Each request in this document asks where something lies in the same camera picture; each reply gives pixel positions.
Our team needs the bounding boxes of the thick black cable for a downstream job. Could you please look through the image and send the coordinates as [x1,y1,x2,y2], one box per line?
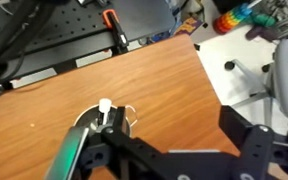
[0,0,53,91]

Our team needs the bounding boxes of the rainbow stacking toy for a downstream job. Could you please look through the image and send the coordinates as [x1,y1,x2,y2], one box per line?
[212,3,253,36]

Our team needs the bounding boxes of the black white marker pen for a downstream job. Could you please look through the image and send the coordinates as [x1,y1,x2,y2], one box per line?
[96,98,113,127]

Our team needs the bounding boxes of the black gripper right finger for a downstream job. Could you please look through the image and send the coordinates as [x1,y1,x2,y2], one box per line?
[218,105,288,180]

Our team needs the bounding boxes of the green plastic toy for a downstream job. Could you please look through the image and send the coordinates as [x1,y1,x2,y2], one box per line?
[250,12,278,28]

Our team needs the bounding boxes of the small silver pot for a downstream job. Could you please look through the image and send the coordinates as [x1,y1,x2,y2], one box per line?
[72,103,140,138]

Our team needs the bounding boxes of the black orange bar clamp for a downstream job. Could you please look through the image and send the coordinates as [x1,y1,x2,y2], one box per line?
[102,8,130,54]

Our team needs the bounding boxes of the black optical breadboard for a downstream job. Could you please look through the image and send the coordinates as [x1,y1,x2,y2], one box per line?
[0,0,177,84]

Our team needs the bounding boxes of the purple yellow packet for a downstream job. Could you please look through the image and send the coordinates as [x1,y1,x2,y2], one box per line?
[173,16,203,37]

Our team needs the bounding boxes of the purple plastic toy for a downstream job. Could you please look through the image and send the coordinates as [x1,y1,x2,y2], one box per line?
[244,25,278,42]

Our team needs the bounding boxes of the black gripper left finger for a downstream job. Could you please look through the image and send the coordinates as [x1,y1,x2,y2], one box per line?
[43,106,172,180]

